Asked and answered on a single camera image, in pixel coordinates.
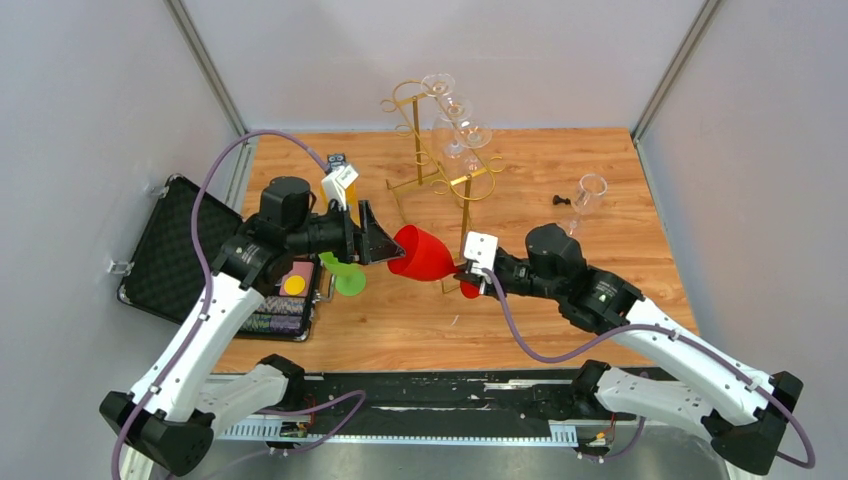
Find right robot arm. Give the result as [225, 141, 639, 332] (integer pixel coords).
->
[459, 223, 816, 476]

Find red wine glass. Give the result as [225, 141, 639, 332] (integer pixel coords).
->
[387, 225, 461, 282]

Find green wine glass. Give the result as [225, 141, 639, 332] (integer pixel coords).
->
[318, 252, 367, 297]

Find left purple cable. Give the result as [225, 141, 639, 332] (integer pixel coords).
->
[110, 129, 367, 480]

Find clear wine glass front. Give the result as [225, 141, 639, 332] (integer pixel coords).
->
[559, 173, 608, 238]

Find yellow round chip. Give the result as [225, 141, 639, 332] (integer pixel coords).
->
[281, 274, 307, 297]

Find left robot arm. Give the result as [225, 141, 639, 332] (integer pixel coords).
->
[100, 177, 406, 478]

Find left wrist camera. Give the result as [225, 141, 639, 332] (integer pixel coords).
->
[321, 164, 359, 210]

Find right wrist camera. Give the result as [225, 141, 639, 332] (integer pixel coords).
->
[462, 231, 499, 284]

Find gold wire glass rack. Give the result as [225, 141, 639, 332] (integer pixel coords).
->
[381, 78, 502, 294]

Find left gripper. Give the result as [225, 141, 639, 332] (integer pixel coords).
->
[287, 199, 405, 264]

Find black poker chip case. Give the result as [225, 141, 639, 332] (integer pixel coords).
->
[117, 174, 323, 342]

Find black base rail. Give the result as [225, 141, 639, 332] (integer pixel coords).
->
[222, 368, 641, 448]

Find clear wine glass rearmost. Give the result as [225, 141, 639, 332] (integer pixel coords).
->
[420, 73, 455, 97]

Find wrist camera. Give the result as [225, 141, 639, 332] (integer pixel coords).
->
[321, 164, 359, 210]
[462, 231, 499, 284]

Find orange wine glass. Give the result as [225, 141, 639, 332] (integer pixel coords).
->
[320, 184, 361, 227]

